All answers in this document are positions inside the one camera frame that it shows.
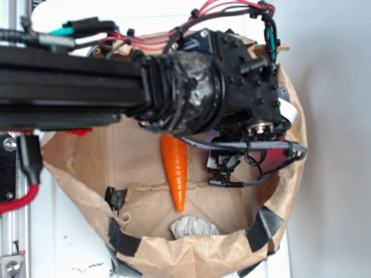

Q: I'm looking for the orange plastic toy carrot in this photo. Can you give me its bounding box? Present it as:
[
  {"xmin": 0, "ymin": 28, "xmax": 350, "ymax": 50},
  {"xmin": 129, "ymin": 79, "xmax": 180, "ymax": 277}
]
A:
[{"xmin": 161, "ymin": 134, "xmax": 188, "ymax": 213}]

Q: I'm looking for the brown paper bag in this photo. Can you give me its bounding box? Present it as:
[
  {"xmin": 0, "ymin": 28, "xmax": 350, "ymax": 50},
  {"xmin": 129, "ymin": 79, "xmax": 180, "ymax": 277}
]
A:
[{"xmin": 41, "ymin": 32, "xmax": 308, "ymax": 277}]

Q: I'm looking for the grey braided camera cable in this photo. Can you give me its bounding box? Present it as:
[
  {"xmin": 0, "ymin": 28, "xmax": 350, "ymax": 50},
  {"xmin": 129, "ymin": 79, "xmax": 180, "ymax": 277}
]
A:
[{"xmin": 181, "ymin": 136, "xmax": 308, "ymax": 188}]

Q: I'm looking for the crumpled grey paper ball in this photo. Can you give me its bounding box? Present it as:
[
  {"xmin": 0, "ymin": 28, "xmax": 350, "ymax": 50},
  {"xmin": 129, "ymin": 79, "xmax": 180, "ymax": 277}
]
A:
[{"xmin": 170, "ymin": 215, "xmax": 220, "ymax": 239}]

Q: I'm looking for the aluminium frame rail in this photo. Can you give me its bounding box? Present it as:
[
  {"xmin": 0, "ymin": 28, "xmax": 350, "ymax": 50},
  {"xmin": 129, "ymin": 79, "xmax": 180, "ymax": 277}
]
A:
[{"xmin": 1, "ymin": 131, "xmax": 31, "ymax": 277}]

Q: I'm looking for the red braided cable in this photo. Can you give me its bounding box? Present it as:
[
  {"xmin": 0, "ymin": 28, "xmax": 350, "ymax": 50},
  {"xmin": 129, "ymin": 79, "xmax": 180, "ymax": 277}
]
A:
[{"xmin": 0, "ymin": 185, "xmax": 41, "ymax": 214}]

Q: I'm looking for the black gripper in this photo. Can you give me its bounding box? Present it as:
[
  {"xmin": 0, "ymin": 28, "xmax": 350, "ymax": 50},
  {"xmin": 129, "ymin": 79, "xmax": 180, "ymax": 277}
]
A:
[{"xmin": 181, "ymin": 29, "xmax": 292, "ymax": 139}]

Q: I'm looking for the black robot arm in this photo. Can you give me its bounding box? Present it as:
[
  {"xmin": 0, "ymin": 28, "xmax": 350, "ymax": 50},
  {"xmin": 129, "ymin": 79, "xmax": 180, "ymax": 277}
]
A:
[{"xmin": 1, "ymin": 29, "xmax": 297, "ymax": 138}]

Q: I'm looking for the red and black wire bundle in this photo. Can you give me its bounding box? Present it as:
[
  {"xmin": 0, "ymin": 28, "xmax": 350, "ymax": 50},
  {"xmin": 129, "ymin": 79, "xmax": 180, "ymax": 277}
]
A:
[{"xmin": 20, "ymin": 0, "xmax": 281, "ymax": 63}]

